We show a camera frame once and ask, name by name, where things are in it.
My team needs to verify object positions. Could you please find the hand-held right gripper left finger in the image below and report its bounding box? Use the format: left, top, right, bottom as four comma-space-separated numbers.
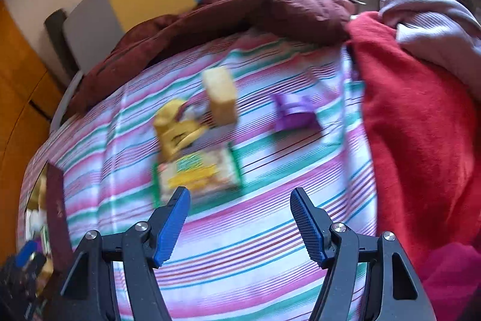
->
53, 186, 191, 321

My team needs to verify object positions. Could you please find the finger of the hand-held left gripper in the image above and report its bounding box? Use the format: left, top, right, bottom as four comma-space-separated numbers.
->
15, 241, 39, 267

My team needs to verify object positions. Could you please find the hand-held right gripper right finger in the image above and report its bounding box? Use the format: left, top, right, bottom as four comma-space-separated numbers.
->
290, 187, 437, 321

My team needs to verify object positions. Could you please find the dark red box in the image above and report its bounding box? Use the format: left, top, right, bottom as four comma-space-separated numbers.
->
24, 162, 74, 271

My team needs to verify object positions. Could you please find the yellow green snack bar packet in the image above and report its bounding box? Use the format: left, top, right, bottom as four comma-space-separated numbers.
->
151, 146, 245, 209

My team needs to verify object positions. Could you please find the striped bedsheet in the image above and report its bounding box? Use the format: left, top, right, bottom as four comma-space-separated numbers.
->
17, 29, 380, 321

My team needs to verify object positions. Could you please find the purple packet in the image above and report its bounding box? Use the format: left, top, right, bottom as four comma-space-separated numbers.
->
271, 93, 323, 134

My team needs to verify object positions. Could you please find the yellow sponge block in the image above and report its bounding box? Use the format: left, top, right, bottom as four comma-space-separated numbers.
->
202, 66, 238, 126

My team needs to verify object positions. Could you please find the red blanket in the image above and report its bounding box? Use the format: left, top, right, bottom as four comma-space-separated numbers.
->
346, 12, 481, 269

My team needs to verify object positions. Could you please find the magenta cloth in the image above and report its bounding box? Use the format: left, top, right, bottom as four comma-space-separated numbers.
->
417, 244, 481, 321

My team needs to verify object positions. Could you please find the wooden wardrobe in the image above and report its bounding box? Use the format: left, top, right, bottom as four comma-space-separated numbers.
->
0, 0, 64, 216

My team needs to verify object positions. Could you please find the maroon padded jacket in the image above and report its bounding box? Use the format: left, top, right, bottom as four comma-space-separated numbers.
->
69, 0, 356, 116

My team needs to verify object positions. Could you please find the lavender cloth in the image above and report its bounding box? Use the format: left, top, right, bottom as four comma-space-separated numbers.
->
378, 0, 481, 88

